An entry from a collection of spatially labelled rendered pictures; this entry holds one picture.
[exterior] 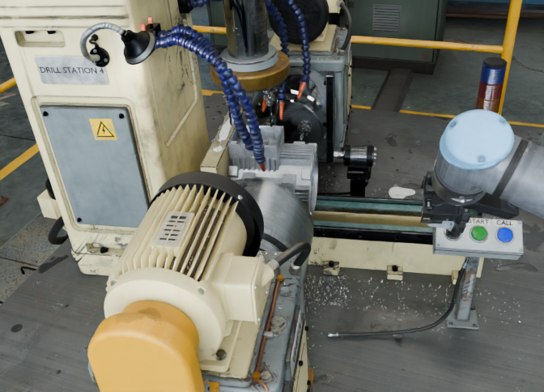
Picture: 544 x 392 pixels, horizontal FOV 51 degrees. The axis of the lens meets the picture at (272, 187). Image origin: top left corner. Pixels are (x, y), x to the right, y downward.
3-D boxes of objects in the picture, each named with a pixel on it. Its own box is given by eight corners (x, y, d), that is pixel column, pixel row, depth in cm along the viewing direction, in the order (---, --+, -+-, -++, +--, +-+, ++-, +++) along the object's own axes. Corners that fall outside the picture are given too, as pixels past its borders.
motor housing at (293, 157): (232, 230, 145) (224, 167, 135) (248, 187, 161) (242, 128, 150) (310, 235, 142) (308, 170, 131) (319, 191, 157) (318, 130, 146)
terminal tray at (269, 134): (230, 170, 140) (227, 145, 136) (240, 148, 149) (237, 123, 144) (278, 172, 138) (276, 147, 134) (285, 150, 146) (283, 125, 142)
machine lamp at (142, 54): (67, 90, 107) (48, 23, 100) (93, 66, 116) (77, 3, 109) (159, 91, 103) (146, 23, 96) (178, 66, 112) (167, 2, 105)
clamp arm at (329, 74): (324, 164, 154) (323, 75, 140) (325, 157, 157) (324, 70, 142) (337, 164, 154) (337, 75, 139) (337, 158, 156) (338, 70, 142)
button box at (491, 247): (432, 254, 121) (435, 247, 116) (432, 222, 123) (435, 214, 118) (518, 260, 118) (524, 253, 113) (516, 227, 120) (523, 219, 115)
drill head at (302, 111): (242, 182, 164) (233, 103, 150) (268, 116, 197) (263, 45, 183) (329, 186, 159) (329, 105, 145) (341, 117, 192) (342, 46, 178)
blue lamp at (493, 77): (481, 84, 150) (483, 68, 147) (478, 74, 155) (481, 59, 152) (505, 85, 149) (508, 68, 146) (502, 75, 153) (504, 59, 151)
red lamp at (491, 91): (478, 100, 152) (481, 84, 150) (476, 90, 157) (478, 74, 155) (503, 100, 151) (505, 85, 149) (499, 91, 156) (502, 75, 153)
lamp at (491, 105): (476, 115, 155) (478, 100, 152) (473, 105, 160) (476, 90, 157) (499, 116, 154) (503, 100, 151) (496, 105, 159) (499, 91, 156)
